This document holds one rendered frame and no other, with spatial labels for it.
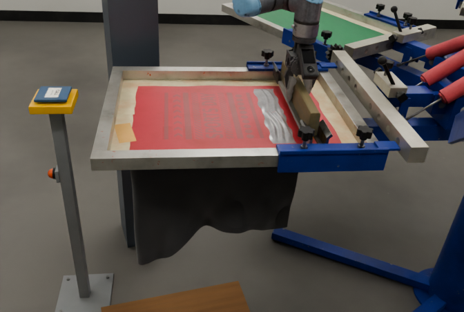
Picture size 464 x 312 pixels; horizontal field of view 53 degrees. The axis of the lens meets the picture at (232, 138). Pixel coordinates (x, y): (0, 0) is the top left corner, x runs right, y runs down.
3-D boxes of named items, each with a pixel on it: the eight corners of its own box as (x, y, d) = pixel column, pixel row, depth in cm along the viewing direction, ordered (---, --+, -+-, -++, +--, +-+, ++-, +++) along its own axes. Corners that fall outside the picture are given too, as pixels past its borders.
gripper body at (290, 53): (306, 66, 151) (312, 30, 144) (313, 77, 143) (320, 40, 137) (283, 66, 149) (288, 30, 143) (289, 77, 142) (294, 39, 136)
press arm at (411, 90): (379, 107, 150) (382, 93, 147) (372, 99, 155) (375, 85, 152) (429, 107, 152) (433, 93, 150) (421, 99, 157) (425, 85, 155)
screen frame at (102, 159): (91, 170, 119) (90, 158, 117) (113, 75, 168) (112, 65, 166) (384, 164, 129) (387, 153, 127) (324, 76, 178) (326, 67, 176)
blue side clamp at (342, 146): (277, 172, 125) (280, 151, 121) (273, 162, 129) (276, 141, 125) (383, 170, 129) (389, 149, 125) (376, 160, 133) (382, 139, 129)
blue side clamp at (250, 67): (247, 83, 171) (248, 65, 168) (245, 78, 176) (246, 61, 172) (326, 83, 175) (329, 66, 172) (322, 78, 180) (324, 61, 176)
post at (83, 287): (53, 318, 190) (7, 112, 140) (63, 276, 209) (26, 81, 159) (108, 315, 193) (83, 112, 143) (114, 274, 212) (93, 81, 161)
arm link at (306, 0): (307, -22, 137) (331, -16, 132) (302, 15, 142) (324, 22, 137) (290, -19, 132) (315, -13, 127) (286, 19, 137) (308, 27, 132)
